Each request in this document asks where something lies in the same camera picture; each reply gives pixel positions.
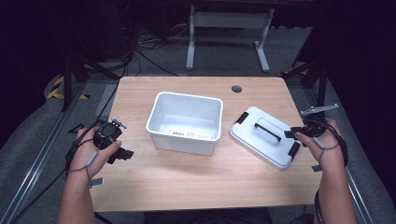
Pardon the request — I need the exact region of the black tripod stand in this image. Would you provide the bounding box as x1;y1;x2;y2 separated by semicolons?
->
279;57;330;108
61;51;123;113

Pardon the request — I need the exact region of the person's dark clothing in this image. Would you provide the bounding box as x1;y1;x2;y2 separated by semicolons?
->
143;206;275;224

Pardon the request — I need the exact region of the bundle of black floor cables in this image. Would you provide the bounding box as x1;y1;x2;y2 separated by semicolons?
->
122;21;194;77

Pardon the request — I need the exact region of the aluminium floor rail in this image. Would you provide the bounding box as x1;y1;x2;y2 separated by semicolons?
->
304;87;375;224
0;81;89;224

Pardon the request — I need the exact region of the person's right hand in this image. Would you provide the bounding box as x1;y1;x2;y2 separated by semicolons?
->
294;117;346;175

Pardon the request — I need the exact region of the person's left hand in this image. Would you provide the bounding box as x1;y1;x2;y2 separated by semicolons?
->
72;125;122;185

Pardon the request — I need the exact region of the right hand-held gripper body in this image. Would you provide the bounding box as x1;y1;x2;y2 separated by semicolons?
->
300;103;340;138

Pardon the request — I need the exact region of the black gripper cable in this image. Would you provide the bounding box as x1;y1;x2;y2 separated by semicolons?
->
10;119;106;222
307;119;349;167

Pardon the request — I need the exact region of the white lid with black handle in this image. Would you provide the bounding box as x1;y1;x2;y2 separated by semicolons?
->
229;105;303;171

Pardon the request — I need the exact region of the grey metal table frame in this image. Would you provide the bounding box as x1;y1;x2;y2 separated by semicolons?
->
185;4;276;74

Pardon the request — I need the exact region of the white plastic storage box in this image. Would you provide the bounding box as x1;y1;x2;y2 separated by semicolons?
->
145;91;224;157

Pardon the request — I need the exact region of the grey wrist strap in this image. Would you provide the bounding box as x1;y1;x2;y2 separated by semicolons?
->
312;135;341;164
65;149;100;189

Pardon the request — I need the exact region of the yellow black floor tape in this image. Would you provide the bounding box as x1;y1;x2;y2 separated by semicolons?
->
46;76;91;101

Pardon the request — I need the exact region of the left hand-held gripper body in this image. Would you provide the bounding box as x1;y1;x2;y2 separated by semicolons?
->
92;117;128;150

